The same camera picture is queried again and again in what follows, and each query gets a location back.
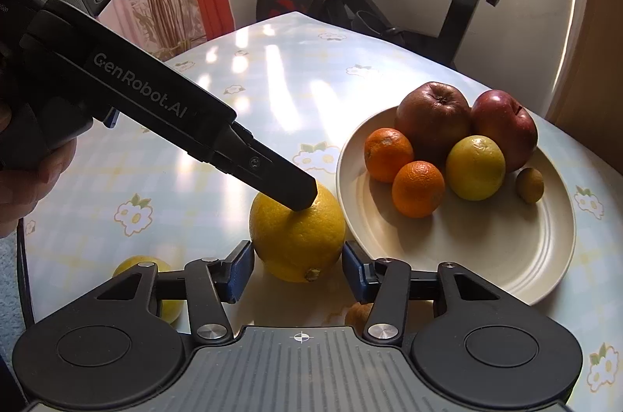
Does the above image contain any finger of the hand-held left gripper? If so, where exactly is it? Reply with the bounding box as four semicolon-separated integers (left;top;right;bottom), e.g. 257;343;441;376
214;122;319;212

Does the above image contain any orange mandarin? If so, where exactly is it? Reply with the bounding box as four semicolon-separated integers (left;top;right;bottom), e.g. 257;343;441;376
364;128;415;184
392;161;446;219

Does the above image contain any yellow-green lemon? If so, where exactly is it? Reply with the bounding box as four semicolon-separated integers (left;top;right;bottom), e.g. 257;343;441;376
445;136;507;202

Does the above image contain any brownish wrinkled apple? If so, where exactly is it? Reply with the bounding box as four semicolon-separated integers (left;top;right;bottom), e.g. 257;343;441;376
394;82;473;169

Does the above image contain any black cable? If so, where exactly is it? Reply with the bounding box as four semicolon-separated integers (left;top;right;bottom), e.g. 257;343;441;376
16;217;39;329

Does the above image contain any red apple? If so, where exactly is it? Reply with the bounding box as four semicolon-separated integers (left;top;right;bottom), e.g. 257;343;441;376
470;90;539;173

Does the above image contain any cream round plate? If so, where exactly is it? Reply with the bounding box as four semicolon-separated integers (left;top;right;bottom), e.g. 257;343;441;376
336;104;577;306

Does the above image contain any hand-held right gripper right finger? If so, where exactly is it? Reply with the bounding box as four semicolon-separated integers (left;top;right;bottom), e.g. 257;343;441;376
342;241;526;342

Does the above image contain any person's left hand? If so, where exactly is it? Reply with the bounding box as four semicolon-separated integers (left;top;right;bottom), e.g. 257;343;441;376
0;138;77;238

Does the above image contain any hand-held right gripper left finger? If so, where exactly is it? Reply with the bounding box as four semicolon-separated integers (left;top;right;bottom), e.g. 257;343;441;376
92;241;255;345

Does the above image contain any round yellow citrus fruit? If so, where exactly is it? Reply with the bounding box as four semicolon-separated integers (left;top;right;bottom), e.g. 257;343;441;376
112;256;186;325

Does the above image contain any large yellow lemon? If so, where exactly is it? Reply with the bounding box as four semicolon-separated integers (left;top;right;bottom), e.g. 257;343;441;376
249;181;347;283

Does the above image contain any wooden door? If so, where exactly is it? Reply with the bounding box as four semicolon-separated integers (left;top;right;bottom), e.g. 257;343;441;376
545;0;623;181

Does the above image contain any floral tablecloth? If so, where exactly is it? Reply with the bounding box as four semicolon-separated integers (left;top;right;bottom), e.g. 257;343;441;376
0;10;623;412

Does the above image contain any small brown fruit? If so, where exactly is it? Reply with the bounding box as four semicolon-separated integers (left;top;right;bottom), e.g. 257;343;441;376
516;167;545;203
345;301;375;329

